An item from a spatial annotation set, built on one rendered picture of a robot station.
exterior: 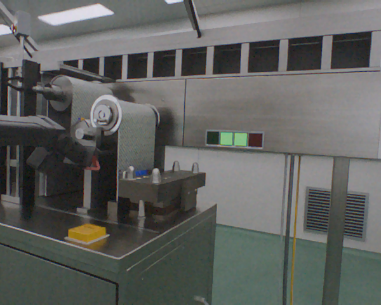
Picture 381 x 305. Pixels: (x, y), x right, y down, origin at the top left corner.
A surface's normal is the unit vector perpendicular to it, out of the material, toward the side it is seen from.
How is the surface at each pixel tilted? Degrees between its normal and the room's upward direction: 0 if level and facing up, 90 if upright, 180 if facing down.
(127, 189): 90
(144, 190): 90
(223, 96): 90
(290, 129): 90
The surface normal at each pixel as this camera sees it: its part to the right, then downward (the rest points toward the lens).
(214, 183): -0.43, 0.03
